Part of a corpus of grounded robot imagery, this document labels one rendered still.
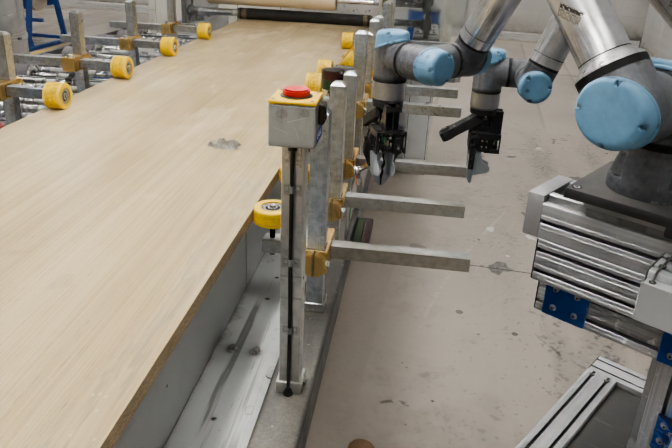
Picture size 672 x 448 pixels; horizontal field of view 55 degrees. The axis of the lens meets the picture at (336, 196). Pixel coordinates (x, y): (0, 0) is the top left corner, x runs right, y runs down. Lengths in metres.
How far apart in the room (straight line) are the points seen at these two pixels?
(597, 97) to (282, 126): 0.48
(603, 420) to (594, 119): 1.15
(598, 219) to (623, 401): 0.97
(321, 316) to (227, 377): 0.22
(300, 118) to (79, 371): 0.45
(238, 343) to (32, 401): 0.62
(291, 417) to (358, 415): 1.09
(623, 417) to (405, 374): 0.73
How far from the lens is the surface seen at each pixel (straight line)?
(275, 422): 1.12
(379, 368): 2.41
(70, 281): 1.15
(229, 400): 1.29
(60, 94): 2.13
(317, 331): 1.33
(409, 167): 1.81
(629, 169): 1.23
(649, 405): 1.70
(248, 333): 1.47
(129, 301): 1.07
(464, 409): 2.29
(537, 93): 1.59
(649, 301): 1.16
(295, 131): 0.94
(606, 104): 1.08
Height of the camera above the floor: 1.45
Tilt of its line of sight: 22 degrees down
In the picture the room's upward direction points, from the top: 3 degrees clockwise
